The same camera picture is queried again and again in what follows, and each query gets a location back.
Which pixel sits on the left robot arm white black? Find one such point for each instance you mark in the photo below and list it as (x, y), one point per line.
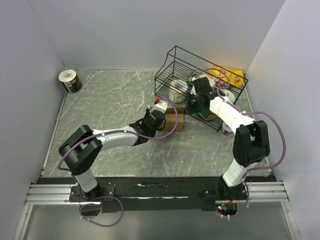
(80, 150)

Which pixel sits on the brown cardboard box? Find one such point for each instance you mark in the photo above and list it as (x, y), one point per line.
(170, 120)

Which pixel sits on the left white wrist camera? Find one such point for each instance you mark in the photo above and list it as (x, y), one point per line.
(161, 106)

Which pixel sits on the red green snack packet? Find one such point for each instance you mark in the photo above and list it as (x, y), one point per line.
(220, 82)

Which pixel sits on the green snack package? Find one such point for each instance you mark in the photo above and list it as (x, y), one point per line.
(207, 115)

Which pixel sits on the black wire basket rack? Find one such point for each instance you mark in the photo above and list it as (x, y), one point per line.
(178, 65)

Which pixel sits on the yogurt cup lower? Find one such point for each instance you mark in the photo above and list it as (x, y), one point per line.
(227, 93)

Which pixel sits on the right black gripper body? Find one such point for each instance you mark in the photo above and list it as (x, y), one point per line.
(193, 106)

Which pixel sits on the black chip can white lid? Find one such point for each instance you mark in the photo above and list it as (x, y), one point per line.
(70, 80)

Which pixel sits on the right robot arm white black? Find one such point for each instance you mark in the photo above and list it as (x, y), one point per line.
(251, 138)

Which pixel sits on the yogurt cup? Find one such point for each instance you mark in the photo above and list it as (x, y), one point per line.
(227, 93)
(211, 80)

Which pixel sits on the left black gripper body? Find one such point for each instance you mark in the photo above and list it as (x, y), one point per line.
(146, 115)

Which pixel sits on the small blue white cup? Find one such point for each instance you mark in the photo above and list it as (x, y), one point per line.
(225, 129)

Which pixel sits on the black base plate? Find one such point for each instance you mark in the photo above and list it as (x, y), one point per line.
(114, 194)

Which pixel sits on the aluminium rail frame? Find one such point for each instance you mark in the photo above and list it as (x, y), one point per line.
(59, 194)

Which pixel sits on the wrapped toilet paper roll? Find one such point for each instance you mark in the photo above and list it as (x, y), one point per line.
(177, 91)

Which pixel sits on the yellow chips bag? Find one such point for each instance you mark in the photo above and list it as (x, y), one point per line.
(235, 76)

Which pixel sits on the yogurt cup upper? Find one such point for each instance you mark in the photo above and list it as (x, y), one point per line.
(211, 80)

